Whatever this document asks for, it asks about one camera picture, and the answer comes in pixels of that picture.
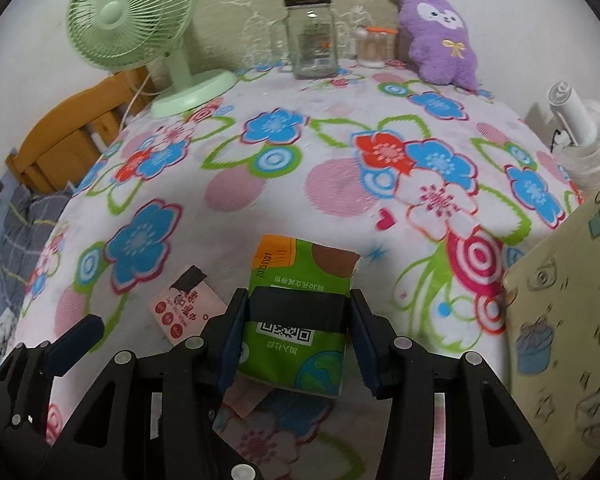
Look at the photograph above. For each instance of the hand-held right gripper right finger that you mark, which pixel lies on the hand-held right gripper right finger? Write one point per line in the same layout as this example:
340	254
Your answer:
365	350

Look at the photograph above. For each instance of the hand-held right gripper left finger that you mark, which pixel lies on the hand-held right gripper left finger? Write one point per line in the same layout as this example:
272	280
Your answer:
230	345

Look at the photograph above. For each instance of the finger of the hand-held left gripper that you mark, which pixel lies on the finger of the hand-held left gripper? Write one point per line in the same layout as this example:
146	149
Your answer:
77	342

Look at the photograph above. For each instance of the pink wet wipe packet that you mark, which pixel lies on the pink wet wipe packet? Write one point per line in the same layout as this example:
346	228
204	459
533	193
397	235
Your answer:
180	315

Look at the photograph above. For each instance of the beige pink soft packet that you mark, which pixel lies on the beige pink soft packet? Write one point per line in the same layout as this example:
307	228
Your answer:
245	402

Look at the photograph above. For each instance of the green tissue pack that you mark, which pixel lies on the green tissue pack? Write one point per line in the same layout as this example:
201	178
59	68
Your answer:
300	270

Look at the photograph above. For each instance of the yellow printed fabric basket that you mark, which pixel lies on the yellow printed fabric basket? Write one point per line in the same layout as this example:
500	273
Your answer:
555	335

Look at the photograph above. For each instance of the white crumpled cloth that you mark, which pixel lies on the white crumpled cloth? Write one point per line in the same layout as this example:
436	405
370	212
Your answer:
0	332

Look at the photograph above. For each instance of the blue plaid quilt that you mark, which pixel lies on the blue plaid quilt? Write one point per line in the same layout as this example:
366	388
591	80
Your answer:
30	225

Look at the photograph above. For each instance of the floral printed tablecloth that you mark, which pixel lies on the floral printed tablecloth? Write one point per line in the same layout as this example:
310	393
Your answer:
330	200

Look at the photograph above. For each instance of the purple plush toy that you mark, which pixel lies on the purple plush toy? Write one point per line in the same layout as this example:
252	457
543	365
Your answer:
440	60

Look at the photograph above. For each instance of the small toothpick jar orange lid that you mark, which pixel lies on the small toothpick jar orange lid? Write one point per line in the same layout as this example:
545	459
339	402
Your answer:
372	50

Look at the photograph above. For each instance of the white desk fan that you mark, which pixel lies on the white desk fan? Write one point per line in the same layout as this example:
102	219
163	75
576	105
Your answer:
595	145

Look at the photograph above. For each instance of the glass mug jar green lid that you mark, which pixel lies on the glass mug jar green lid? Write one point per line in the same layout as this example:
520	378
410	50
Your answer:
312	45

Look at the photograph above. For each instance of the green desk fan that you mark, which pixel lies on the green desk fan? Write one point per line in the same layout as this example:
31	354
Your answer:
115	12

